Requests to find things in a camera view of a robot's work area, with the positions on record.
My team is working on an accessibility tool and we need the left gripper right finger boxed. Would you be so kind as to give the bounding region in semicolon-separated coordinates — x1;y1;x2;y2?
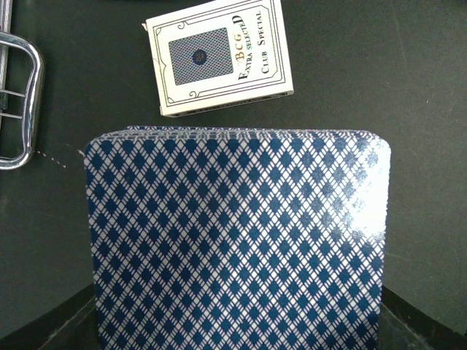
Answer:
377;287;466;349

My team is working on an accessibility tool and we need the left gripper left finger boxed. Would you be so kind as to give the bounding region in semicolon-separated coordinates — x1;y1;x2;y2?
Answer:
1;284;98;349

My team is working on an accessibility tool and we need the blue patterned card deck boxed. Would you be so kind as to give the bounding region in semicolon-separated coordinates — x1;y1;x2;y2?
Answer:
84;126;391;349

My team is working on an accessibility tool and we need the aluminium poker case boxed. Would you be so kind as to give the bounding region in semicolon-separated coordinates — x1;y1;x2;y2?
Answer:
1;1;45;171

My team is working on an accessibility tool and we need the white playing card box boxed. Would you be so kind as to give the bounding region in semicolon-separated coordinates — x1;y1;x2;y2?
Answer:
142;0;294;117

